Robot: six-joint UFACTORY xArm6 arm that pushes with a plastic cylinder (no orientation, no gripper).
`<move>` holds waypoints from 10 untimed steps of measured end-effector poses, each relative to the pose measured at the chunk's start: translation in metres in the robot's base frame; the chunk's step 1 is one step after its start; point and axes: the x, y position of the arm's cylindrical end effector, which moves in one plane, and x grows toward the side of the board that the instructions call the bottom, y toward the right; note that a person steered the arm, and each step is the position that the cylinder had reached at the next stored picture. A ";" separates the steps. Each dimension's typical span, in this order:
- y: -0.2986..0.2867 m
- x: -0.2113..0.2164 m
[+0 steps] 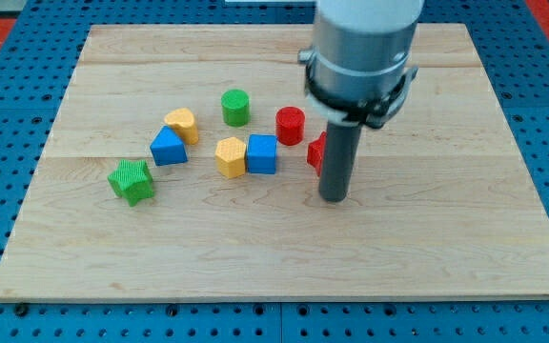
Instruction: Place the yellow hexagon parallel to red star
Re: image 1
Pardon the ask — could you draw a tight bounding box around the green cylinder block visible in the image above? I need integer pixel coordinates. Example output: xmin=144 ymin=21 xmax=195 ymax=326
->
xmin=220 ymin=89 xmax=250 ymax=127

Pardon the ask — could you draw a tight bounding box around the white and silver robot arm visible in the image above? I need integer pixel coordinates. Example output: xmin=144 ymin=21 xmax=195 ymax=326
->
xmin=298 ymin=0 xmax=424 ymax=129

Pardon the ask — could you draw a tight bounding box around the yellow hexagon block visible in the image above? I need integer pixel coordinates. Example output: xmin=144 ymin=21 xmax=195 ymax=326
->
xmin=215 ymin=137 xmax=247 ymax=179

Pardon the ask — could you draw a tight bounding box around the yellow heart block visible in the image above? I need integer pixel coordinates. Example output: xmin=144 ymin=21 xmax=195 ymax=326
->
xmin=164 ymin=108 xmax=199 ymax=145

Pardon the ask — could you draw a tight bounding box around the red cylinder block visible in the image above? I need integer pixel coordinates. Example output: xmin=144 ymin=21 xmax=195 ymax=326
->
xmin=275 ymin=107 xmax=305 ymax=146

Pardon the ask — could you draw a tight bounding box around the red star block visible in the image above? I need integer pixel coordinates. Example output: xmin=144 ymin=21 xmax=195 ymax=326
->
xmin=307 ymin=131 xmax=327 ymax=177

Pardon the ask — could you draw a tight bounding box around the green star block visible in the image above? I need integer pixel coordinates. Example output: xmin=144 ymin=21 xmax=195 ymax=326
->
xmin=108 ymin=159 xmax=154 ymax=207

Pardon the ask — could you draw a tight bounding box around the blue triangle block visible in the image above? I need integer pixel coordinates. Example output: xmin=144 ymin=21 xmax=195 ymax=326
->
xmin=150 ymin=126 xmax=188 ymax=166

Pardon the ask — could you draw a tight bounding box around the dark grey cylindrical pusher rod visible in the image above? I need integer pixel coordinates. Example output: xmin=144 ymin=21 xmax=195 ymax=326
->
xmin=318 ymin=123 xmax=361 ymax=203

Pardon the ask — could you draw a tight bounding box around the wooden board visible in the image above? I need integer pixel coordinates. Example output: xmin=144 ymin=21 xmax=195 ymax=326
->
xmin=0 ymin=24 xmax=549 ymax=303

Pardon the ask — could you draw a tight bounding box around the blue cube block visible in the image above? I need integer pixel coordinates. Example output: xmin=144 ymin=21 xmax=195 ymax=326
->
xmin=247 ymin=134 xmax=277 ymax=174

